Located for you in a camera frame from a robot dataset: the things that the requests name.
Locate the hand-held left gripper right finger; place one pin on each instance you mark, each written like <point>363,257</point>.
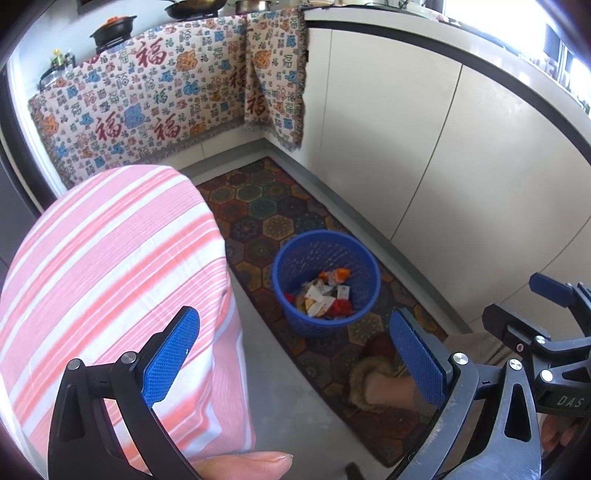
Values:
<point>418,357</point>

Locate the large printed cloth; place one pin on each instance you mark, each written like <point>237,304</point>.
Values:
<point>138,101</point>

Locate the brown fuzzy slipper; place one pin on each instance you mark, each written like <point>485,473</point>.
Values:
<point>364,378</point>

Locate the hexagon patterned rug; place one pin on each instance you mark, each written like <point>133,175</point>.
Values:
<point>277,207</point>

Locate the yellow cap oil bottle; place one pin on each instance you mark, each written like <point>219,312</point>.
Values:
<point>58,59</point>

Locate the person's right hand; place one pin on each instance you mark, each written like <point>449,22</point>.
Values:
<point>556,434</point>

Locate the black door frame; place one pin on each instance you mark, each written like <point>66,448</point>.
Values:
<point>21,180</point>

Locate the dark wok with lid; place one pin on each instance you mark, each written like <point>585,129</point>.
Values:
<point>194,7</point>

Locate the window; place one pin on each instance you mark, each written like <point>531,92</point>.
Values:
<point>572,46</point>

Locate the clear packet white label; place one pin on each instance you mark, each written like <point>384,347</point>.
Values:
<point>344,292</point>

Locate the white milk carton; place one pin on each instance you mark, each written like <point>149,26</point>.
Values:
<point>318,295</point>

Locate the round striped-cloth table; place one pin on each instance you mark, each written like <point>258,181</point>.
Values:
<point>115,267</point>

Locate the white kitchen counter cabinet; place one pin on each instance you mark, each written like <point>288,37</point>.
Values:
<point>438,161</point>

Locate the small printed cloth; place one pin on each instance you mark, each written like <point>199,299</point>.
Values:
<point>274,78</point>

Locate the blue plastic basket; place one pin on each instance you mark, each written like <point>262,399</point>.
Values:
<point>295,258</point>

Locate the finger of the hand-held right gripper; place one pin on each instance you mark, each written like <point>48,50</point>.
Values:
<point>503,323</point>
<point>549,288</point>

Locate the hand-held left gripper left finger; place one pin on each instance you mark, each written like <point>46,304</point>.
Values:
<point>171,355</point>

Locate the black clay pot orange lid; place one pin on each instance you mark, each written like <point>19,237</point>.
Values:
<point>113,31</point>

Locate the steel pot with lid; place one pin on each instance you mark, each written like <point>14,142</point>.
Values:
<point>251,5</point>

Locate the person's left hand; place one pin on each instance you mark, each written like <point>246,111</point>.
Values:
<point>244,468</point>

